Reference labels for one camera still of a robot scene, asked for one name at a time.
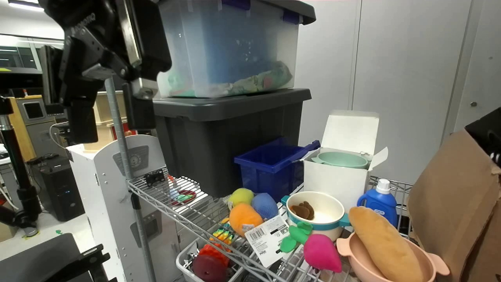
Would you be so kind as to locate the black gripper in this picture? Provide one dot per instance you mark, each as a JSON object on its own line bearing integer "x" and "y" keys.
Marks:
{"x": 104, "y": 26}

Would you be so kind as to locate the metal shelf pole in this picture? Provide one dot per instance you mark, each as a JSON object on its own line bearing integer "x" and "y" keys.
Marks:
{"x": 122, "y": 151}

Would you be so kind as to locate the tan machine with screen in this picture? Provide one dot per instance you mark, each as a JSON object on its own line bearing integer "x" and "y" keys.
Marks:
{"x": 32, "y": 120}

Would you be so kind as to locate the small black labelled box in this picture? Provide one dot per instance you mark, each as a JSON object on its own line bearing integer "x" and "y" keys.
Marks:
{"x": 155, "y": 179}

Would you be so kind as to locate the dark grey storage tote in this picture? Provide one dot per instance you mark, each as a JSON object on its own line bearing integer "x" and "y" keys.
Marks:
{"x": 209, "y": 146}

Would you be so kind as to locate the white grey cabinet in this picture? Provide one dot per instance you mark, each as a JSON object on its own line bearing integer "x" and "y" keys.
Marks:
{"x": 104, "y": 209}

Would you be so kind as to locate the pack of coloured pieces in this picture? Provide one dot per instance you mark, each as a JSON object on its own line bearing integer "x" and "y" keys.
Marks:
{"x": 180, "y": 197}

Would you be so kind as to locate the clear plastic storage bin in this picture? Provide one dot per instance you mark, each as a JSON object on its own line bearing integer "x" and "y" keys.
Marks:
{"x": 235, "y": 57}

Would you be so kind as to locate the yellow plush ball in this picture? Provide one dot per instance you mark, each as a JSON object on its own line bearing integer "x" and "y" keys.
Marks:
{"x": 241, "y": 198}

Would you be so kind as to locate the blue plastic bin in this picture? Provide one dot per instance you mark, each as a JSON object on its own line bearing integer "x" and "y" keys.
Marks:
{"x": 267, "y": 167}

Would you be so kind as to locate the orange plush ball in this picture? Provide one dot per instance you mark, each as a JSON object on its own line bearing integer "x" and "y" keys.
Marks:
{"x": 245, "y": 219}

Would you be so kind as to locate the blue plush ball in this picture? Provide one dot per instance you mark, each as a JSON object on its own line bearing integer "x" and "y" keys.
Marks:
{"x": 265, "y": 206}

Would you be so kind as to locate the white barcode tag card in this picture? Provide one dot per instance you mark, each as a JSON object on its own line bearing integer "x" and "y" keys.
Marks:
{"x": 267, "y": 240}

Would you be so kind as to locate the brown plush piece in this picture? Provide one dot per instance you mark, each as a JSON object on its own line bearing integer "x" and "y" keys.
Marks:
{"x": 303, "y": 211}

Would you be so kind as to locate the green plush toy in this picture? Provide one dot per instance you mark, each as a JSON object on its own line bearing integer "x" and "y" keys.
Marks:
{"x": 295, "y": 237}

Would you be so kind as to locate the white cardboard box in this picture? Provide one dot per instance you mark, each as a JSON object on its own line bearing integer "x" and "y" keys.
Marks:
{"x": 334, "y": 183}

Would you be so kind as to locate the mint green bowl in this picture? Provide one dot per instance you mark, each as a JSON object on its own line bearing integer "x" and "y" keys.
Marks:
{"x": 342, "y": 159}

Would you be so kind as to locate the white bowl teal rim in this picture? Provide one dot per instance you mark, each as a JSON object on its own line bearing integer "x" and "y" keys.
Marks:
{"x": 326, "y": 206}

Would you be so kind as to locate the pink plush toy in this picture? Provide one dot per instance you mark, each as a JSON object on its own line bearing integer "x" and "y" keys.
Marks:
{"x": 321, "y": 253}

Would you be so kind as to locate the blue detergent bottle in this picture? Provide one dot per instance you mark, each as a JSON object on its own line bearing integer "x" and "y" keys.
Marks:
{"x": 378, "y": 204}

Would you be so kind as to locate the large brown cardboard box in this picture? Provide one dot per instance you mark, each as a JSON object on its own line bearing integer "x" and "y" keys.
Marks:
{"x": 454, "y": 209}

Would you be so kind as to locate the black camera stand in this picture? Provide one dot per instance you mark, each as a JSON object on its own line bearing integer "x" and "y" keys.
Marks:
{"x": 16, "y": 157}

